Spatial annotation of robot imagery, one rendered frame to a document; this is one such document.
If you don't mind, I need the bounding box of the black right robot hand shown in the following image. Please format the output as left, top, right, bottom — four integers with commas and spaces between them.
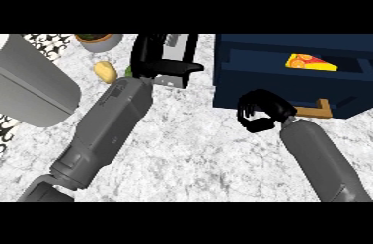
236, 88, 300, 134

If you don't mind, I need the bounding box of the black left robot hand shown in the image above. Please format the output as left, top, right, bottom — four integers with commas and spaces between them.
129, 33, 205, 80

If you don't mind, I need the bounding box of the yellow potato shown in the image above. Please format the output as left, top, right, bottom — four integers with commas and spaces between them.
92, 60, 120, 85

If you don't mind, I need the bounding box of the grey plant pot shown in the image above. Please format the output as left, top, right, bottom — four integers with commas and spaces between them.
74, 33, 126, 54

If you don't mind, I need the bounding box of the pizza slice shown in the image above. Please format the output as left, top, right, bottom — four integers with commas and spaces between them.
285, 53, 339, 72

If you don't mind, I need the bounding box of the navy blue cabinet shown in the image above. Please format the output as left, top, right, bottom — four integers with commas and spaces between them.
213, 33, 373, 78

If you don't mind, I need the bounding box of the large grey appliance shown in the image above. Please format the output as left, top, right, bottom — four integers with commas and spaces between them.
0, 33, 83, 128

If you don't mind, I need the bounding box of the navy drawer with wooden handle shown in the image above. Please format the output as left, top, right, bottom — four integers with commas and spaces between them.
211, 48, 373, 120

